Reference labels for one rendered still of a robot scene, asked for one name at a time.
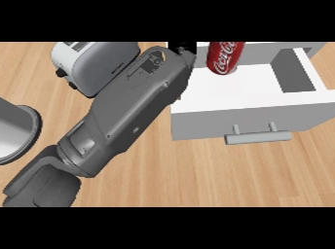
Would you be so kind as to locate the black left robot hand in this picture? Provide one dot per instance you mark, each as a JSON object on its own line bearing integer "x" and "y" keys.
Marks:
{"x": 182, "y": 46}

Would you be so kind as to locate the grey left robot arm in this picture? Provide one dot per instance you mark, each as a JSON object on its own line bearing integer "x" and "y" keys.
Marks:
{"x": 126, "y": 107}

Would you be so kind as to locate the red soda can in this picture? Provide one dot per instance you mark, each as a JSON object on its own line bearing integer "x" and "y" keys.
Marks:
{"x": 226, "y": 58}

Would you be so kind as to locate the white open drawer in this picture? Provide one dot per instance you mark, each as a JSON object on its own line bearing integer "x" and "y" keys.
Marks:
{"x": 232, "y": 87}

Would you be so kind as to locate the grey drawer front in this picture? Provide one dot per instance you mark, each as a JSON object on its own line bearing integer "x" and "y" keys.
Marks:
{"x": 208, "y": 124}

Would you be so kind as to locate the white and grey toaster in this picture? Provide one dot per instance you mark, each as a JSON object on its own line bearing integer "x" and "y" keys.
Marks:
{"x": 95, "y": 66}

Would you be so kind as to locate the grey metal pot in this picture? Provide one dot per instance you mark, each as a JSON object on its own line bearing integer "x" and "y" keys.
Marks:
{"x": 5, "y": 133}

